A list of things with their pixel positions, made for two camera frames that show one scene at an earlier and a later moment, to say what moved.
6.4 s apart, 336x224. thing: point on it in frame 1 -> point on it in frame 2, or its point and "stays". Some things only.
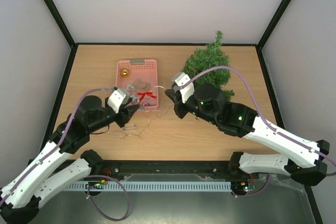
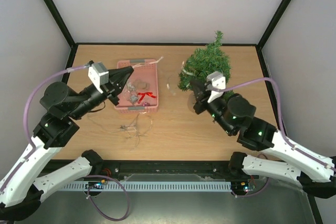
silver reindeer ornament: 129,87 stays
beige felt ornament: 138,84 stays
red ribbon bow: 148,93 stays
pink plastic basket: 139,77 stays
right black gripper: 179,106 -> 200,100
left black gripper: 125,113 -> 112,90
